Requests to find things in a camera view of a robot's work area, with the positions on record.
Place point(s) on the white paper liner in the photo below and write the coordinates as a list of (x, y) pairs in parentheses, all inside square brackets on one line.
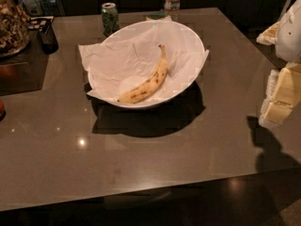
[(119, 63)]

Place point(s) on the white bowl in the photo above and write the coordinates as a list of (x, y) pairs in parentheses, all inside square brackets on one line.
[(185, 44)]

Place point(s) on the red round object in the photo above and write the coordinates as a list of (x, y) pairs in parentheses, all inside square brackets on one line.
[(2, 110)]

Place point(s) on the green item behind bowl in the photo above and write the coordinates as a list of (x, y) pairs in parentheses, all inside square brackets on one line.
[(156, 15)]

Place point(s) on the dark tray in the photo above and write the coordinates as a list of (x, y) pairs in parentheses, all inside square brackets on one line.
[(26, 71)]

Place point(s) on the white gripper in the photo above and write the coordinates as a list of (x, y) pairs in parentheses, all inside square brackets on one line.
[(290, 35)]

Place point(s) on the green soda can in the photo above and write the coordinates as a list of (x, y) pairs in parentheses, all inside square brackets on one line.
[(110, 18)]

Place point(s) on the yellow spotted banana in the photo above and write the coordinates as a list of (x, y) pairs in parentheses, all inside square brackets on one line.
[(152, 84)]

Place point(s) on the black box with lid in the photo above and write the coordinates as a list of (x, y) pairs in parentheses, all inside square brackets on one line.
[(46, 33)]

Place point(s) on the clear plastic water bottle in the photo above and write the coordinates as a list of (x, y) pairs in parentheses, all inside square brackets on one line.
[(172, 7)]

